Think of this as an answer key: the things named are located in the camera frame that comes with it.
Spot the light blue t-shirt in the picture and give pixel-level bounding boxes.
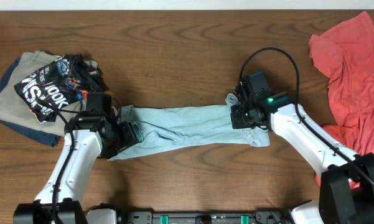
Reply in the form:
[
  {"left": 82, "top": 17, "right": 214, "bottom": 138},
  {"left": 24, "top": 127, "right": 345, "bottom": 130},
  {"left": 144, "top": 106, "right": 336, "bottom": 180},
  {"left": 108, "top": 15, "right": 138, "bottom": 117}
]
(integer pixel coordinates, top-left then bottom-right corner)
[{"left": 111, "top": 93, "right": 270, "bottom": 161}]

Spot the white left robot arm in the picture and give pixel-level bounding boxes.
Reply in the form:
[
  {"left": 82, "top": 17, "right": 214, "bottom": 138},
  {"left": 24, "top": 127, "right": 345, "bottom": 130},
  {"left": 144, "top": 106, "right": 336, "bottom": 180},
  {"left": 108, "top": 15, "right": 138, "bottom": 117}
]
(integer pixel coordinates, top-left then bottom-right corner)
[{"left": 13, "top": 93, "right": 139, "bottom": 223}]

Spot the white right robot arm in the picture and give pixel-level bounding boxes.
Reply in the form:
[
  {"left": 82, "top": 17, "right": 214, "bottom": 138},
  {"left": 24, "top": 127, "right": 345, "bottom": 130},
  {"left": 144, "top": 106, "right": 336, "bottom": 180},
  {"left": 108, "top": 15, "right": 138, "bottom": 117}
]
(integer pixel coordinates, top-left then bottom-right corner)
[{"left": 231, "top": 72, "right": 374, "bottom": 223}]

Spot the navy blue folded shirt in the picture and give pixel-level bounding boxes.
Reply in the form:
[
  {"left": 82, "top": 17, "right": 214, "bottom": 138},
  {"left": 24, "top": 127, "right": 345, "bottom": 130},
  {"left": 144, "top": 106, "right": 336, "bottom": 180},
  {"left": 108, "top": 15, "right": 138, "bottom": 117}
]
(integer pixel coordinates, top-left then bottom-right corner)
[{"left": 0, "top": 57, "right": 60, "bottom": 147}]

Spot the black printed folded jersey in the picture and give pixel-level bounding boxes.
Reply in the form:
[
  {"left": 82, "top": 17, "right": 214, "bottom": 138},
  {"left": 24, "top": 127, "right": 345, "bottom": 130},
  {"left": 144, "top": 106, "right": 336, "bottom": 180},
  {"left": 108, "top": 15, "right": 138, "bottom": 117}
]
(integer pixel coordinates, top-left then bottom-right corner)
[{"left": 14, "top": 55, "right": 104, "bottom": 123}]

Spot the beige folded shirt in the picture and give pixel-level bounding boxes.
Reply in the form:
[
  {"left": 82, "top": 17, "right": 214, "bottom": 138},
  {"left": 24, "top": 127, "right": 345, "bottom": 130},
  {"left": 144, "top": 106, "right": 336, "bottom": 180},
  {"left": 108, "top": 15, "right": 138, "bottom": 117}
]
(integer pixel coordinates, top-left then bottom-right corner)
[{"left": 0, "top": 51, "right": 98, "bottom": 136}]

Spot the red t-shirt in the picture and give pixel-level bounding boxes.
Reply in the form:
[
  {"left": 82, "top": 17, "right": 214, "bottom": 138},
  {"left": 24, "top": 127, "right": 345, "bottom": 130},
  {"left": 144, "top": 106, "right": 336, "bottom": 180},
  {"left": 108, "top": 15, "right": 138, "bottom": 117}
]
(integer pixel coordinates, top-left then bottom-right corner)
[{"left": 308, "top": 11, "right": 374, "bottom": 189}]

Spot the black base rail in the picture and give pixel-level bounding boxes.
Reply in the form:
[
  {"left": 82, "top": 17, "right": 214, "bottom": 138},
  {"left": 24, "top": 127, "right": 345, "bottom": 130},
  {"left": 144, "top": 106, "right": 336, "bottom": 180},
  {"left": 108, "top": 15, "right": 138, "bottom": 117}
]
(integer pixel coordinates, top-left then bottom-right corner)
[{"left": 86, "top": 203, "right": 296, "bottom": 224}]

